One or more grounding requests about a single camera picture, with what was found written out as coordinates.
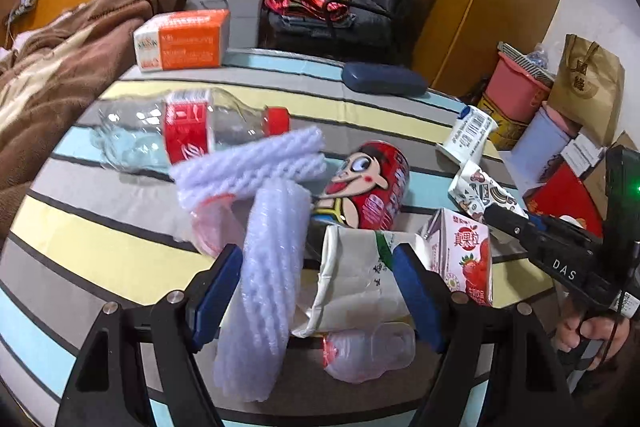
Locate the patterned paper cup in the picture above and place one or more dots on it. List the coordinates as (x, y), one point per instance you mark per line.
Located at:
(480, 189)

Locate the crushed white paper cup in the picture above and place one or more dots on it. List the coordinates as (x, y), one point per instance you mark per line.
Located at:
(355, 277)

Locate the blue glasses case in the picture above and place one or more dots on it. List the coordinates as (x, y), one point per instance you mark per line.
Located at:
(385, 79)

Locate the clear plastic cup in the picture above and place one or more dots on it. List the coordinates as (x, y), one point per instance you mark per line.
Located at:
(212, 227)

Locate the red plaid bag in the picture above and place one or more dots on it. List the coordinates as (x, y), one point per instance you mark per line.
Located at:
(310, 2)

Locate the strawberry milk carton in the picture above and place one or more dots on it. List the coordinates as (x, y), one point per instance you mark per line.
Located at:
(465, 257)

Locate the grey slatted tray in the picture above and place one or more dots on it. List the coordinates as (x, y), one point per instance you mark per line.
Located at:
(525, 59)

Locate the brown blanket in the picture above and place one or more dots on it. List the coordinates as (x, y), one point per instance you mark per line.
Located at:
(60, 72)

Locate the clear red-label plastic bottle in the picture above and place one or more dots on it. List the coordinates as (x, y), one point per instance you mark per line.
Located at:
(185, 127)

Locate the white yogurt cup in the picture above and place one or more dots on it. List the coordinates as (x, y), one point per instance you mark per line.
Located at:
(470, 132)

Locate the grey drawer cabinet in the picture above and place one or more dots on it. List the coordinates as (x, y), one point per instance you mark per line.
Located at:
(225, 7)

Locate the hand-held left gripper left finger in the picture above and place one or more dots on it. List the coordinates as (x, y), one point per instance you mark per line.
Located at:
(220, 294)

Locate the red gift box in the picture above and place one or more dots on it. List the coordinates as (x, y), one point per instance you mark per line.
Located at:
(565, 197)

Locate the stack of white boxes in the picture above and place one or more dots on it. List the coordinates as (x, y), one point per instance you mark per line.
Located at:
(582, 154)

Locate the brown paper bag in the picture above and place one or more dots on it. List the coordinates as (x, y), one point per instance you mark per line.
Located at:
(585, 87)

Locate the light blue cylinder container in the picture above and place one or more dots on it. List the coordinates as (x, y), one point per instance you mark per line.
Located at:
(540, 152)

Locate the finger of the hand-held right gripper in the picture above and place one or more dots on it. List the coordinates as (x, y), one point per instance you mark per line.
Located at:
(510, 227)
(552, 223)

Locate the small crushed plastic bottle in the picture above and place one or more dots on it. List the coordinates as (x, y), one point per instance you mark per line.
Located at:
(365, 352)

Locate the orange tissue box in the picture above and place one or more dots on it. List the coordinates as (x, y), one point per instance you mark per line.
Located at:
(185, 42)

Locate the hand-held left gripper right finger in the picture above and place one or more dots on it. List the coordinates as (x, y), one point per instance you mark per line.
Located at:
(415, 294)

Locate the red cartoon drink can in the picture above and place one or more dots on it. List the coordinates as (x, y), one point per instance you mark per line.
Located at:
(380, 187)

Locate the white foam net sleeve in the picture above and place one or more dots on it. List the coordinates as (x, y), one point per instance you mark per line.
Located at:
(250, 162)
(265, 287)

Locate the pink plastic bucket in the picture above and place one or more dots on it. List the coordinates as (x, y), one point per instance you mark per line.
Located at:
(515, 89)

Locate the person's right hand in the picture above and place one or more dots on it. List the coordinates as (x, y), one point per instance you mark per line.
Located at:
(607, 329)

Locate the yellow printed box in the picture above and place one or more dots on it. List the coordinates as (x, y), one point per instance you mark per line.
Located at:
(502, 124)

